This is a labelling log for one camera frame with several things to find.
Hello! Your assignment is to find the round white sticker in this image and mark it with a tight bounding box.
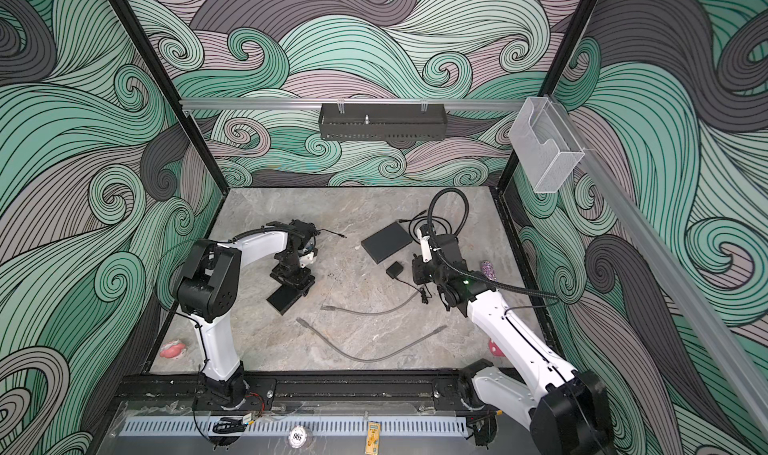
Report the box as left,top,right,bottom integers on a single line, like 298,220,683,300
287,425,311,449

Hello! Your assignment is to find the lower grey ethernet cable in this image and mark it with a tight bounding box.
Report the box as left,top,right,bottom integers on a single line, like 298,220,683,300
295,316,449,363

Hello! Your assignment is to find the upper grey ethernet cable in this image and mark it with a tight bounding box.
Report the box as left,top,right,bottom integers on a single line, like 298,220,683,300
319,288,424,317

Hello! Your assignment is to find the pink toy with bunny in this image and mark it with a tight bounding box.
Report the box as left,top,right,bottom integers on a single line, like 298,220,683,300
488,339,505,357

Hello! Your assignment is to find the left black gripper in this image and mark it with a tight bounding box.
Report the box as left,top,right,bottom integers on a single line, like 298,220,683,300
272,254,317,295

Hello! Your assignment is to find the clear acrylic wall holder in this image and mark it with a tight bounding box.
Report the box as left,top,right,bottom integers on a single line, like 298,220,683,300
508,97,584,194

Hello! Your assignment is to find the white slotted cable duct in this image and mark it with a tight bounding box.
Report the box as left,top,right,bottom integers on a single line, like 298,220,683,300
117,415,468,437

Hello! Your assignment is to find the yellow label tag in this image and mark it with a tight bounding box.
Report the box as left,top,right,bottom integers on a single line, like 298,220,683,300
364,421,381,455

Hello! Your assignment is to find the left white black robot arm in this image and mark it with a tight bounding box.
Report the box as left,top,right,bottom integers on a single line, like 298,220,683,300
172,219,320,393

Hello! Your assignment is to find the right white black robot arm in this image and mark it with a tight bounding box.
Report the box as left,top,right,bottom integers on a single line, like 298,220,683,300
412,187,616,454

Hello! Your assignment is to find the pink toy left side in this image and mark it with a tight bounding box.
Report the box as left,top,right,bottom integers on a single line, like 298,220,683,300
158,340,186,359

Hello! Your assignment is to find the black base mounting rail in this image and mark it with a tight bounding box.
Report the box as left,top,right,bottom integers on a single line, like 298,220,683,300
116,369,482,412

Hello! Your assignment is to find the black perforated wall tray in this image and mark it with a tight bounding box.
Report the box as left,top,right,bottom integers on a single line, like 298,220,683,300
318,103,448,142

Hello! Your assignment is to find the grey ethernet cable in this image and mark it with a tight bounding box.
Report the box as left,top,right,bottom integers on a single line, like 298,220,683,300
319,288,424,317
295,316,449,363

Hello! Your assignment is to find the glitter purple microphone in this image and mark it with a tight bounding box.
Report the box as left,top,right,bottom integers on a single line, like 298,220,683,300
480,260,497,281

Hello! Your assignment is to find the black network switch box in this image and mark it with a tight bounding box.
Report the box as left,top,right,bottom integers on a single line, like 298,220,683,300
267,285,306,315

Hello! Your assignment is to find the dark grey box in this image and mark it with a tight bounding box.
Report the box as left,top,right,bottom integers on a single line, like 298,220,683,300
361,222,412,264

